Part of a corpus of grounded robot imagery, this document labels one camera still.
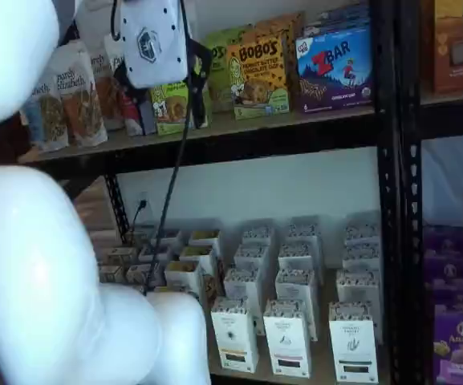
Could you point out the blue flax cereal box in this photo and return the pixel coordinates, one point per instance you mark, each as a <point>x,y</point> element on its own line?
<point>143,273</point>
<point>166,236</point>
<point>155,254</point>

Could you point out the green Bobo's apple pie box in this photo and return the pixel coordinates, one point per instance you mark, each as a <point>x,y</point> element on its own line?
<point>171,112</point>
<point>217,80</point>

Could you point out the white box green strip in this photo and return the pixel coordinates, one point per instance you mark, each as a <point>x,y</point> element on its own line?
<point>357,284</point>
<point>361,254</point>
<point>361,230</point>
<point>353,345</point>

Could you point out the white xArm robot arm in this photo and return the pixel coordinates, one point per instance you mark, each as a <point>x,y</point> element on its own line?
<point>34,280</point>

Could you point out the orange granola bag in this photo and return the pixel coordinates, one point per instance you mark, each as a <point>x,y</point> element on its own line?
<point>78,104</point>

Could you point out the white box yellow strip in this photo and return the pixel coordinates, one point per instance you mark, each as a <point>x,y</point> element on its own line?
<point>235,337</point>
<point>253,256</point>
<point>241,284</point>
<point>259,234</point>

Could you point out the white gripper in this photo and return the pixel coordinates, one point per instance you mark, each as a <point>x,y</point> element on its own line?
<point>155,44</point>

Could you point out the black metal shelving rack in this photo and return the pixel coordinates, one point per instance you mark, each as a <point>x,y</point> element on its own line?
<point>411,200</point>
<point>383,200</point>

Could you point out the white box pink strip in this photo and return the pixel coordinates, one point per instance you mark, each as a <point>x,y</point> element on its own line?
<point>303,228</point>
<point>297,252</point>
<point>287,341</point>
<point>295,284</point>

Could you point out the white yellow purely elizabeth box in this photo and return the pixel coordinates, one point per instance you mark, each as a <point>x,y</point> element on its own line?
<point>183,280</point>
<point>204,236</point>
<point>175,289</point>
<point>195,252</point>

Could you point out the white wall outlet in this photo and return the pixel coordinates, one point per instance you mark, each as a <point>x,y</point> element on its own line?
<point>143,196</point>

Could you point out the orange snack box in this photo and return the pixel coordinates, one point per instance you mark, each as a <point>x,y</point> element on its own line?
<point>460,60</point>

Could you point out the purely elizabeth granola bag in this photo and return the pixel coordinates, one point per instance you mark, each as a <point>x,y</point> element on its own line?
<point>106,100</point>

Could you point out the yellow Bobo's peanut butter box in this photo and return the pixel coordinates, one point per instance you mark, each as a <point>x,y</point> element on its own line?
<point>255,80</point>
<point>279,26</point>

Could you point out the blue Zbar box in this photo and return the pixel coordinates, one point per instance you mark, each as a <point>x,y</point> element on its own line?
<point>335,72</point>
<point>335,20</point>

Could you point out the purple Annie's snack box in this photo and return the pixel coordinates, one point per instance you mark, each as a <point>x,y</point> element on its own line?
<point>460,353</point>
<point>456,288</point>
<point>447,248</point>

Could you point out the red granola bag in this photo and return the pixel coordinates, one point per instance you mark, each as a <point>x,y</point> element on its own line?
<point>131,108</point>

